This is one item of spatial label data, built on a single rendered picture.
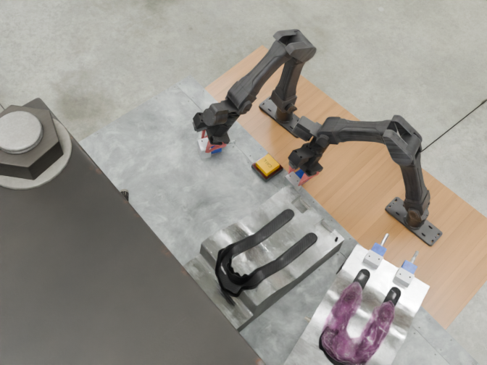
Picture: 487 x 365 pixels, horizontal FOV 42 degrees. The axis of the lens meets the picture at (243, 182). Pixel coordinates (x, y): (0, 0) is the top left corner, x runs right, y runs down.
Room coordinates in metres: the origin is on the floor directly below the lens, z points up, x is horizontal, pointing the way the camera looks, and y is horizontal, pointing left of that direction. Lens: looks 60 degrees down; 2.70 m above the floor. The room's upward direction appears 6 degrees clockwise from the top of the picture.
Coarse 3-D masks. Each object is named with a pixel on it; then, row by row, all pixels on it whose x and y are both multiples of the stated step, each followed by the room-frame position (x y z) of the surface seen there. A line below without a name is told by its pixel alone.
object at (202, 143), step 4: (200, 140) 1.22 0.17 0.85; (204, 140) 1.22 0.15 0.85; (232, 140) 1.25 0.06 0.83; (200, 144) 1.21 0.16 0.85; (204, 144) 1.21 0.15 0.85; (200, 148) 1.19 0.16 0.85; (204, 148) 1.19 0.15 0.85; (220, 148) 1.21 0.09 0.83; (200, 152) 1.19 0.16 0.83; (204, 152) 1.18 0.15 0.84; (212, 152) 1.20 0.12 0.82; (216, 152) 1.20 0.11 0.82; (204, 156) 1.18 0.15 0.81; (208, 156) 1.19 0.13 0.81
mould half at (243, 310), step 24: (288, 192) 1.04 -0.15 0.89; (264, 216) 0.94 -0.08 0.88; (312, 216) 0.96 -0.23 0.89; (216, 240) 0.81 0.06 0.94; (288, 240) 0.86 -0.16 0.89; (192, 264) 0.76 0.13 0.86; (240, 264) 0.74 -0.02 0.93; (264, 264) 0.76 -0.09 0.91; (288, 264) 0.78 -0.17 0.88; (312, 264) 0.79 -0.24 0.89; (216, 288) 0.69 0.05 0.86; (264, 288) 0.68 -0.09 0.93; (288, 288) 0.72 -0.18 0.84; (240, 312) 0.62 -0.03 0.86
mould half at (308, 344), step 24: (360, 264) 0.82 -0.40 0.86; (384, 264) 0.83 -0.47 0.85; (336, 288) 0.72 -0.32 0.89; (384, 288) 0.75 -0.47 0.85; (408, 288) 0.76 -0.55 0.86; (360, 312) 0.65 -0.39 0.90; (408, 312) 0.68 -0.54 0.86; (312, 336) 0.57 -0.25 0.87; (288, 360) 0.48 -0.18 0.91; (312, 360) 0.49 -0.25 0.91; (384, 360) 0.52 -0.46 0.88
